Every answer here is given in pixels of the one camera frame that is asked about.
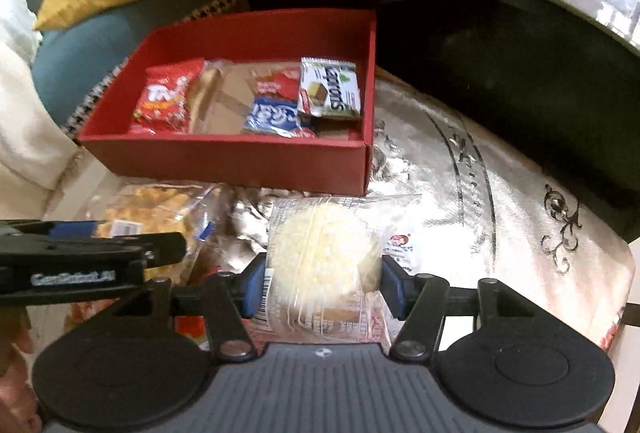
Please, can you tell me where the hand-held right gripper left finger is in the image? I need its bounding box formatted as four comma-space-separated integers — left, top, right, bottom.
110, 254, 268, 361

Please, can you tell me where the yellow fried snack packet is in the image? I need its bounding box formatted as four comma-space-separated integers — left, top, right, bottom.
92, 183, 226, 286

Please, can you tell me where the person's left hand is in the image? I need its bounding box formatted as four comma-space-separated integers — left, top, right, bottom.
0, 313, 43, 433

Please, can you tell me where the red cardboard box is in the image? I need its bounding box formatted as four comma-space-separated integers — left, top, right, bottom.
77, 9, 378, 196

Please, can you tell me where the silver floral tablecloth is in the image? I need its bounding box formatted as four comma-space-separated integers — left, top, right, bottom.
30, 63, 636, 364

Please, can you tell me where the green and white wafer packet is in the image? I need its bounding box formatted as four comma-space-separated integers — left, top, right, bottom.
297, 57, 362, 118

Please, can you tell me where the white fluffy blanket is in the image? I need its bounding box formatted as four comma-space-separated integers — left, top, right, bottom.
0, 0, 83, 224

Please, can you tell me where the red chips packet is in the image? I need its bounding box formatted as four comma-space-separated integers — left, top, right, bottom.
129, 58, 206, 136

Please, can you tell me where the houndstooth fabric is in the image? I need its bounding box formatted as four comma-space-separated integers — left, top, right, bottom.
60, 0, 251, 138

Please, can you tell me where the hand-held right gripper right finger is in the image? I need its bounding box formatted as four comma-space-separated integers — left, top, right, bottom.
382, 255, 538, 361

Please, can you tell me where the red and blue snack packet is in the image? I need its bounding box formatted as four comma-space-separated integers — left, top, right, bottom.
242, 67, 317, 140

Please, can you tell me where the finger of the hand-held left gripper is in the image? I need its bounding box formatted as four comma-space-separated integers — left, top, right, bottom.
0, 220, 101, 239
0, 233, 187, 266

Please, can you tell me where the round pastry packet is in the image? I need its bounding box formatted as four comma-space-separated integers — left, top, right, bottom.
250, 194, 423, 346

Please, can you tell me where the teal sofa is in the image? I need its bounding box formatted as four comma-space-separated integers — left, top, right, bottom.
0, 0, 236, 108

